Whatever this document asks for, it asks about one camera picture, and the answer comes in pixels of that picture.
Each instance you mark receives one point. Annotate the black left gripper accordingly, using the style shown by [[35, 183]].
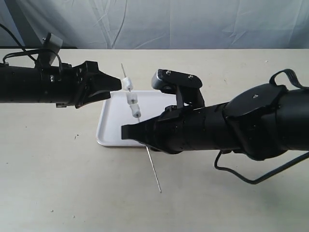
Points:
[[76, 86]]

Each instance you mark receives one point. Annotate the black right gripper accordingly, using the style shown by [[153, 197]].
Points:
[[173, 132]]

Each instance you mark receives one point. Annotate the thin metal skewer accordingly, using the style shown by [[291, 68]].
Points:
[[147, 148]]

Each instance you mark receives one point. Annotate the white marshmallow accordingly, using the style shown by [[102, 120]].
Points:
[[127, 84], [131, 98], [135, 110]]

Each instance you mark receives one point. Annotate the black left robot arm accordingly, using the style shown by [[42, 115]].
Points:
[[24, 85]]

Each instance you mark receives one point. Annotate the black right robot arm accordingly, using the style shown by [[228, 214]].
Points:
[[262, 123]]

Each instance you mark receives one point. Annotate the white plastic tray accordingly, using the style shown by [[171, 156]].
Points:
[[116, 112]]

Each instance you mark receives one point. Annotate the white backdrop curtain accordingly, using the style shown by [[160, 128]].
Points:
[[160, 24]]

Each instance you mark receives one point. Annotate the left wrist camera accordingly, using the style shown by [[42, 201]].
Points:
[[49, 50]]

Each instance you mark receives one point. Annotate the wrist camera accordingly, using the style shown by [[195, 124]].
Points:
[[49, 50], [186, 87]]

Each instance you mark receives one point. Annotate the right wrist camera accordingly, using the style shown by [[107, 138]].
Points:
[[186, 87]]

